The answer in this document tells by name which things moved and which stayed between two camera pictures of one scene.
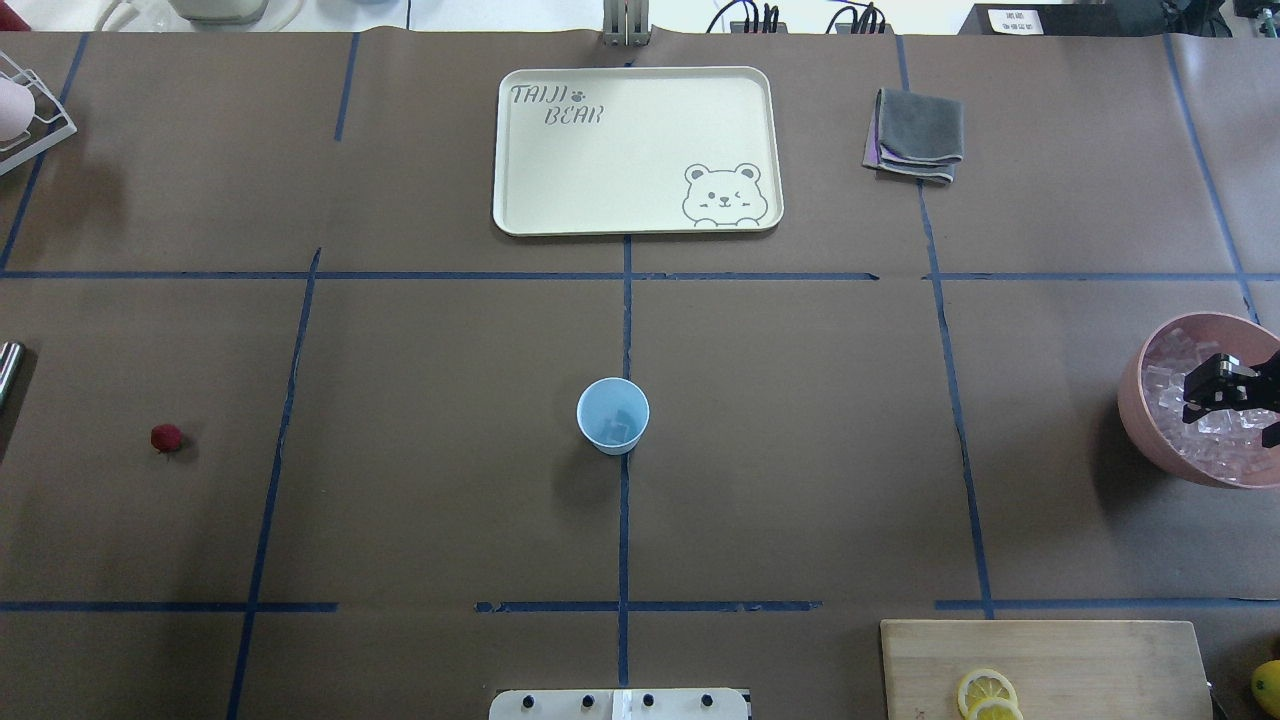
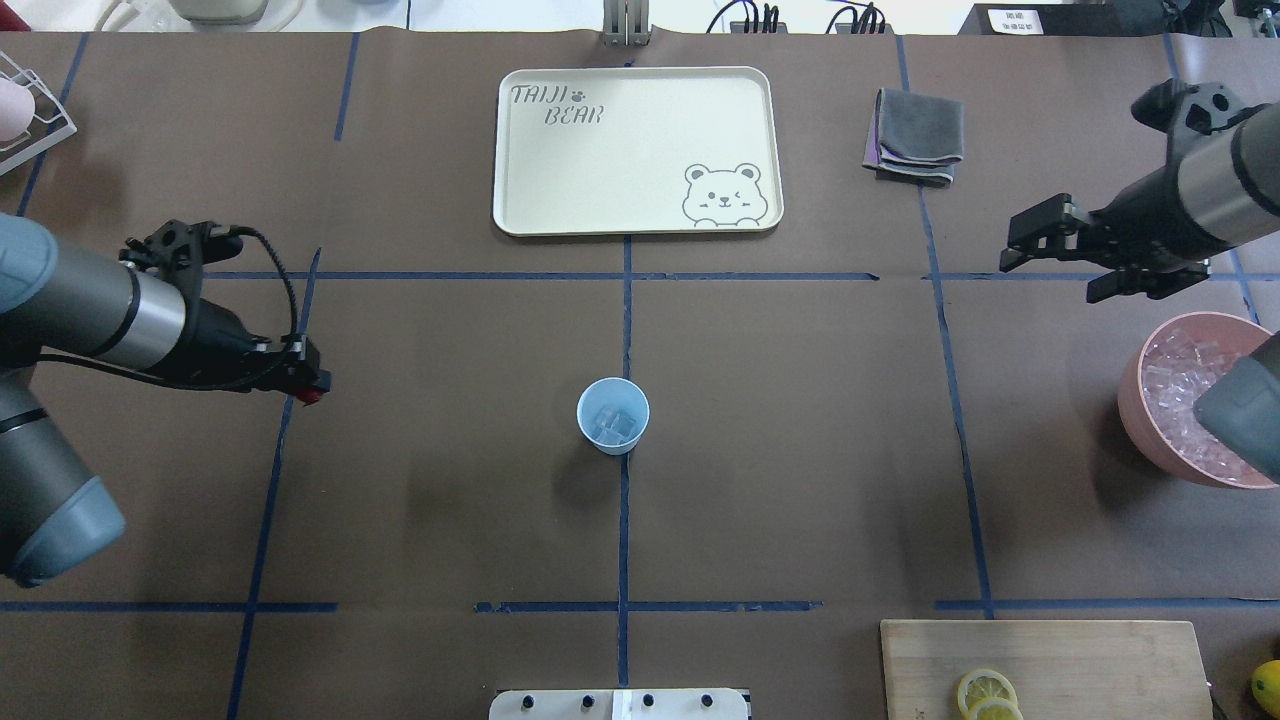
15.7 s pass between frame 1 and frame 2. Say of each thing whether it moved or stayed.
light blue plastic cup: stayed
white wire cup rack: stayed
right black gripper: moved
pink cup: stayed
